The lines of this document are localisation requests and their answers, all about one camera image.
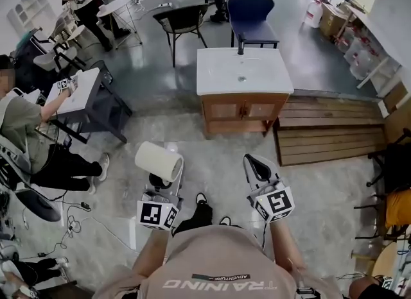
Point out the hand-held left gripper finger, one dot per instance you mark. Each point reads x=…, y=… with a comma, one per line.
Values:
x=179, y=182
x=159, y=184

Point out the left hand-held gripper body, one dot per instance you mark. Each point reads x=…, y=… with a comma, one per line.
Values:
x=155, y=214

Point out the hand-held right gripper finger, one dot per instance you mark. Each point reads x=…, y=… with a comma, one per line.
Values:
x=250, y=175
x=268, y=167

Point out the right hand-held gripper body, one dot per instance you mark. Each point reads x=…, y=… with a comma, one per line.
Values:
x=276, y=203

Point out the white hair dryer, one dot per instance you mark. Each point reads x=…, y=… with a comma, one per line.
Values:
x=159, y=160

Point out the person's right forearm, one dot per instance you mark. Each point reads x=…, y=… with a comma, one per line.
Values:
x=285, y=246

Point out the person's left forearm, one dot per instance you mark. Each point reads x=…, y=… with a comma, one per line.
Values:
x=151, y=252

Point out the wooden sink cabinet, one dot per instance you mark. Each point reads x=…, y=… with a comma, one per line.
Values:
x=224, y=111

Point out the sink drain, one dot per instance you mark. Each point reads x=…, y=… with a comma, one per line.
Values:
x=242, y=78

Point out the white sink counter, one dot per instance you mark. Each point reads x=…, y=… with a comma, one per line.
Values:
x=221, y=66

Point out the person's left shoe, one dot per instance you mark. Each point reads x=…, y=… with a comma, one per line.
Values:
x=201, y=197

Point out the person's shoe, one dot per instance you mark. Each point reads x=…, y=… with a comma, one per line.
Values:
x=201, y=197
x=225, y=220

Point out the person's black trousers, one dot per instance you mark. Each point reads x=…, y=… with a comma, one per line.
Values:
x=197, y=217

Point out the person's right shoe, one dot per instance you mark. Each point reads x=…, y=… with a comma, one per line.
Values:
x=225, y=220

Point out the wooden slat platform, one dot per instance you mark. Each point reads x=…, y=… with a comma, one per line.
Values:
x=327, y=131

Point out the black power adapter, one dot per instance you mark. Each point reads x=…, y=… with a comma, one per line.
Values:
x=85, y=205

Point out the person's beige printed shirt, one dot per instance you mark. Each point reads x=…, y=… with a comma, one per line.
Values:
x=221, y=259

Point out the yellow stool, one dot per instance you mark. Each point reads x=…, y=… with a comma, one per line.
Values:
x=398, y=208

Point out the round wooden table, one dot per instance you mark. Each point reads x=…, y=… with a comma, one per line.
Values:
x=385, y=262

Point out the black faucet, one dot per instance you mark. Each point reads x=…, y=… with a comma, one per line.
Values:
x=241, y=44

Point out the black office chair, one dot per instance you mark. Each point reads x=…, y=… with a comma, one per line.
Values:
x=396, y=163

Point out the group of clear plastic jugs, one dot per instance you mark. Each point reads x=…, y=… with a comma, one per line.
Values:
x=359, y=50

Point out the blue chair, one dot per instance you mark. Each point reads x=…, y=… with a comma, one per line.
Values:
x=252, y=9

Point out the white plastic jug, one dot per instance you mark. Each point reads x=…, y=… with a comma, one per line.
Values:
x=314, y=13

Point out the cardboard box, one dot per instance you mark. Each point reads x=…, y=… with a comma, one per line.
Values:
x=332, y=20

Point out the black mesh chair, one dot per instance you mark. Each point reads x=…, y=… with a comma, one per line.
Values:
x=183, y=18

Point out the grey chair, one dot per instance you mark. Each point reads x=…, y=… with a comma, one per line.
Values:
x=48, y=58

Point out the white power strip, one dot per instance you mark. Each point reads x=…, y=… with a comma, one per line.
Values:
x=163, y=4

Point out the white long table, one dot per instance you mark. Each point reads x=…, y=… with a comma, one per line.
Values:
x=385, y=31

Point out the white round table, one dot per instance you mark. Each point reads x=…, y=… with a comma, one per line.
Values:
x=115, y=4

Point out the white desk with grey frame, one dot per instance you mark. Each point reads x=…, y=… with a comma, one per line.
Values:
x=83, y=89

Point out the white wall shelf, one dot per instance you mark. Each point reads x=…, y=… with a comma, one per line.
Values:
x=32, y=7

